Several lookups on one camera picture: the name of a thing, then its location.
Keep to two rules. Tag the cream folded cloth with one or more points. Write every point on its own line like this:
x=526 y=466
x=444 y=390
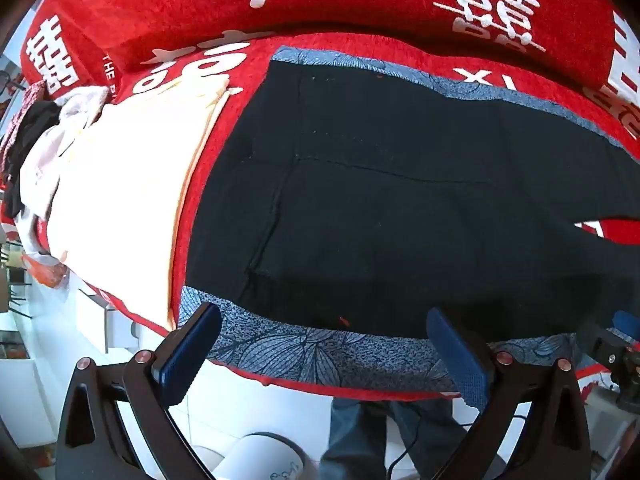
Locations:
x=130 y=195

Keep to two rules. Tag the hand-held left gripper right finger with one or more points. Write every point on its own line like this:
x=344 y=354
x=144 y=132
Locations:
x=457 y=360

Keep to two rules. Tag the white bed frame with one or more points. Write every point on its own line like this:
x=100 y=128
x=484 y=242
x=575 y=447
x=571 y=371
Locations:
x=102 y=320

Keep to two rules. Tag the black garment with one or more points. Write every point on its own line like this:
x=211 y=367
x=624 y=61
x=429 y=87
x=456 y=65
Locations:
x=30 y=145

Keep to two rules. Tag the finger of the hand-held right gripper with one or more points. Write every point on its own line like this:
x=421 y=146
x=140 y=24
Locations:
x=607 y=347

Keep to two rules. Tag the person's legs in jeans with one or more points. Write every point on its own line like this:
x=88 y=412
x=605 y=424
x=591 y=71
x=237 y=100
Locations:
x=360 y=435

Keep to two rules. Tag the pale pink garment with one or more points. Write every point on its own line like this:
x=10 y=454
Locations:
x=42 y=165

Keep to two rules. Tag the orange patterned cloth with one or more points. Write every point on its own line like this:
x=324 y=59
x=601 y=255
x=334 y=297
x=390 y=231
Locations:
x=47 y=272

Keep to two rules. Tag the red printed blanket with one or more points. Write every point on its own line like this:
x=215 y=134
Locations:
x=380 y=15

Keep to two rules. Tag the white round bin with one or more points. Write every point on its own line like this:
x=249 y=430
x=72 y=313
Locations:
x=265 y=460

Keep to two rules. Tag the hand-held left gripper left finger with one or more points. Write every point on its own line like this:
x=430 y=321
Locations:
x=187 y=355

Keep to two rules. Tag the black pants with patterned trim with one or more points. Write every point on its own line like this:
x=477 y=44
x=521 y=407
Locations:
x=380 y=200

